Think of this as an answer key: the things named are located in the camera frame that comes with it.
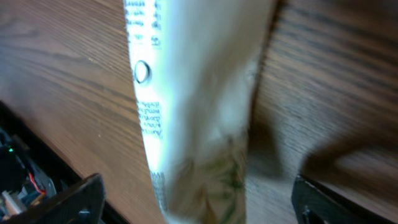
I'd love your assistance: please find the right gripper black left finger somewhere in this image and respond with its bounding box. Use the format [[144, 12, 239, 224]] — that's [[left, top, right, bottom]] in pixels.
[[2, 173, 106, 224]]

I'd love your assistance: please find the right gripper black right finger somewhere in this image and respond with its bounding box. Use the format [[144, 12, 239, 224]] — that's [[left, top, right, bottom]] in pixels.
[[291, 175, 394, 224]]

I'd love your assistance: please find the white tube gold cap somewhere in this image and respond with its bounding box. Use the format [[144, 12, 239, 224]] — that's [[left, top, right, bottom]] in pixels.
[[124, 0, 275, 223]]

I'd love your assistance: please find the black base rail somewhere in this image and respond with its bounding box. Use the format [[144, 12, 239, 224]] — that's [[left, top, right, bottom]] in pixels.
[[1, 103, 126, 223]]

